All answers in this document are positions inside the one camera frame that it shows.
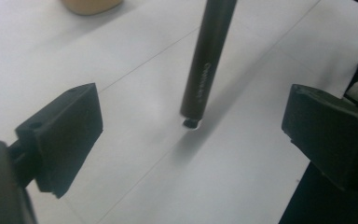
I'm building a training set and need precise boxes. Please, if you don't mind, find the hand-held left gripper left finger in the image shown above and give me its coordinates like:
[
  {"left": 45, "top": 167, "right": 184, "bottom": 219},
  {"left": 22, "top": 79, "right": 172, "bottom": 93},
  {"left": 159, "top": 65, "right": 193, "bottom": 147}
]
[{"left": 14, "top": 82, "right": 104, "bottom": 200}]

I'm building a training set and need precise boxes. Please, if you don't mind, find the beige cup with small figure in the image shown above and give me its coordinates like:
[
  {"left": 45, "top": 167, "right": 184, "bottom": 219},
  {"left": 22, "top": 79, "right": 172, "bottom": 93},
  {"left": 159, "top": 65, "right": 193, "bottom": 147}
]
[{"left": 60, "top": 0, "right": 124, "bottom": 17}]

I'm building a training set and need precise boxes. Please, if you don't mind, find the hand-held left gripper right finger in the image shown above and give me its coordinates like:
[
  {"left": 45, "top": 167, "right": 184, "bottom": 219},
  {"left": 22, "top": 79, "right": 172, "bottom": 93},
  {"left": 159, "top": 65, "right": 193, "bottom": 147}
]
[{"left": 281, "top": 83, "right": 358, "bottom": 192}]

